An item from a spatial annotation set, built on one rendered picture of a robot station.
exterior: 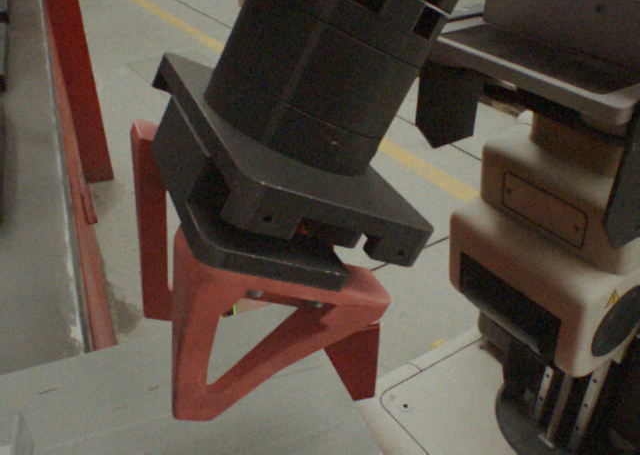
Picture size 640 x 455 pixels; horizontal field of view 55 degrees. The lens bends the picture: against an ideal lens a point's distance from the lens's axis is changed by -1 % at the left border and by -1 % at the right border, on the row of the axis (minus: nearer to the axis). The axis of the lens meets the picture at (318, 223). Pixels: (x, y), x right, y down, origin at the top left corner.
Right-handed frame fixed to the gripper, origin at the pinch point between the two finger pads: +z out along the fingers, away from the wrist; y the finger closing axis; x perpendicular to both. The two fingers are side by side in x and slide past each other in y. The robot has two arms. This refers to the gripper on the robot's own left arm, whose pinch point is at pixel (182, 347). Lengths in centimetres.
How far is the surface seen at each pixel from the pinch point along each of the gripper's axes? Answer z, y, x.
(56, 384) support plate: 8.6, -6.8, -1.6
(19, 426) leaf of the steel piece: 7.4, -2.9, -3.7
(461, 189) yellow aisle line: 31, -153, 167
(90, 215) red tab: 47, -97, 22
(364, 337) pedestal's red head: 16.4, -25.4, 33.7
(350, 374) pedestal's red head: 21.7, -25.6, 35.1
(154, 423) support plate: 6.6, -2.6, 1.9
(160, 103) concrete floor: 76, -285, 87
